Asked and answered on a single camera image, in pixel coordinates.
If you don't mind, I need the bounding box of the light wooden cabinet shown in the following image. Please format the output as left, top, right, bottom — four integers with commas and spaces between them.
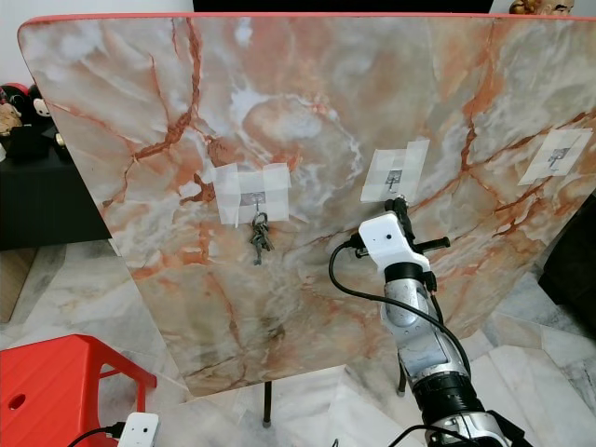
0, 246, 26, 323

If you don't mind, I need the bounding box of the dark furniture piece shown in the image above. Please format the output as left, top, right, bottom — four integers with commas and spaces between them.
537, 190, 596, 338

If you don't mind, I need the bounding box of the hanging dark key bunch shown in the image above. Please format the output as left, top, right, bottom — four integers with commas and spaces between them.
248, 211, 273, 266

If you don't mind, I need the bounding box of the marble table top red edge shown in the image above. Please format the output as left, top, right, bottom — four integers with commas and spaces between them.
16, 12, 596, 399

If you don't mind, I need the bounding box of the black tv console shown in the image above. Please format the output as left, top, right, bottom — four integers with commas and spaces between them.
0, 129, 115, 251

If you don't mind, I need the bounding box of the black wallet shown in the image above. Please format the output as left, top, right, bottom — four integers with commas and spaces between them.
4, 130, 49, 167

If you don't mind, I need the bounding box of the red black round plush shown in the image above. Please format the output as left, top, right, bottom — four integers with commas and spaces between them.
5, 83, 36, 105

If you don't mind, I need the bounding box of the black white round plush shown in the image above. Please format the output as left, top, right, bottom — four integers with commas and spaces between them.
32, 86, 58, 119

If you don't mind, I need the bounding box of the black television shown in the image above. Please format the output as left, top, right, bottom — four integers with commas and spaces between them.
193, 0, 494, 15

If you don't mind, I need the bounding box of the red plastic stool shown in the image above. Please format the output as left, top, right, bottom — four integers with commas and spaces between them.
0, 333, 158, 447

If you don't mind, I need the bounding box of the brown plush toy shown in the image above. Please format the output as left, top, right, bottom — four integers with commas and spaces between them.
509, 0, 577, 18

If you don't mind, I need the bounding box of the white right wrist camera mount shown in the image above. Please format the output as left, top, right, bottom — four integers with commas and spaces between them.
353, 211, 430, 277

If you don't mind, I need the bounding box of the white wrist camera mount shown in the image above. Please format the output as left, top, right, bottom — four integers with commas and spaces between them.
353, 211, 430, 277
128, 411, 161, 447

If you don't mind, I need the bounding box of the clear adhesive wall hook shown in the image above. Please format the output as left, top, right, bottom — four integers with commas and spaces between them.
518, 128, 593, 186
360, 139, 430, 202
213, 162, 292, 227

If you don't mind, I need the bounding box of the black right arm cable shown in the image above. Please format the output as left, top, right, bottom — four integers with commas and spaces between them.
327, 235, 473, 375

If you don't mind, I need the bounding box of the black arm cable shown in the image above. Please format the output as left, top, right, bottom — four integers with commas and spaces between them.
66, 422, 132, 447
327, 235, 473, 375

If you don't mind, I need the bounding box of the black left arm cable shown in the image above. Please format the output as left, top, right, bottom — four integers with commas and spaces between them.
66, 422, 132, 447

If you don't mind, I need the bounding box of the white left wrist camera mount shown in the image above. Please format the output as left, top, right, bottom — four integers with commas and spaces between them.
128, 411, 161, 447

